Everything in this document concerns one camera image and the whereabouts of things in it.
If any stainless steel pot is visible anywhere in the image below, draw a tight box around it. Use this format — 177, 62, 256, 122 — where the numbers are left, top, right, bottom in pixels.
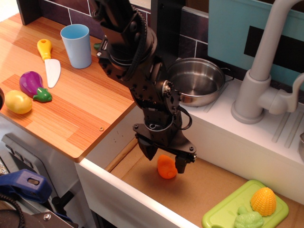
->
168, 58, 234, 107

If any black vertical post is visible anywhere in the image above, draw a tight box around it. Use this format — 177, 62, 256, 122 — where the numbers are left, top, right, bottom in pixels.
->
151, 0, 186, 66

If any grey toy oven front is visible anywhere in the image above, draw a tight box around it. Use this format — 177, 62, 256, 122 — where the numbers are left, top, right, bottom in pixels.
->
0, 133, 79, 228

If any orange toy carrot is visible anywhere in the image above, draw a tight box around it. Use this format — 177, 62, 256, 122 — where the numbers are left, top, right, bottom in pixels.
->
157, 154, 178, 180

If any light blue plastic cup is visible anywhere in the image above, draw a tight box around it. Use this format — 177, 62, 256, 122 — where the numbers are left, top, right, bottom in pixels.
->
60, 24, 92, 69

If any light green toy broccoli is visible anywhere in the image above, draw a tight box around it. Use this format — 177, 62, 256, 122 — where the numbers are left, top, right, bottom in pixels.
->
234, 206, 264, 228

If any yellow toy corn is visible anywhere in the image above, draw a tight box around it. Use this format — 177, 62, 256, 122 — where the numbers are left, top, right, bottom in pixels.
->
250, 187, 277, 216

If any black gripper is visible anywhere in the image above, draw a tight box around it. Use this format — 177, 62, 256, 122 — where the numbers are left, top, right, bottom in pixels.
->
133, 119, 196, 173

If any green plastic cutting board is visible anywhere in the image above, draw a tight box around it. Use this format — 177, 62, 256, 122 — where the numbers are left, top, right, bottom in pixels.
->
201, 180, 289, 228

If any grey toy faucet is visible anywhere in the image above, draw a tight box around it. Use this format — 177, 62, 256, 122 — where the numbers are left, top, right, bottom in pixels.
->
231, 0, 304, 124

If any yellow toy potato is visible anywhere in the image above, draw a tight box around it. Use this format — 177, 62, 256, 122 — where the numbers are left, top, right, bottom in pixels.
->
5, 90, 32, 114

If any purple toy eggplant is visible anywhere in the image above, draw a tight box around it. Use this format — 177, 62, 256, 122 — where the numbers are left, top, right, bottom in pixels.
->
19, 71, 53, 103

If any green toy cucumber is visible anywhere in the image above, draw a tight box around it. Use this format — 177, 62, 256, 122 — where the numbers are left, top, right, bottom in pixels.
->
93, 43, 101, 50

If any blue clamp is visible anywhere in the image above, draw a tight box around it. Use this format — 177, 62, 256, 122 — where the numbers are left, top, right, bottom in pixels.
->
0, 169, 52, 203

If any black braided cable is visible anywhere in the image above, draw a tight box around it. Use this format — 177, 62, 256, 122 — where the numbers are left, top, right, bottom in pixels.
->
0, 192, 27, 228

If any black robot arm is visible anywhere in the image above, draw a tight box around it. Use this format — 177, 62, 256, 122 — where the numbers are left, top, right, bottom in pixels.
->
91, 0, 196, 173

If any yellow handled toy knife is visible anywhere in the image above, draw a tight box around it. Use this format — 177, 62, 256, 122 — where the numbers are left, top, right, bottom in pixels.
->
37, 39, 61, 88

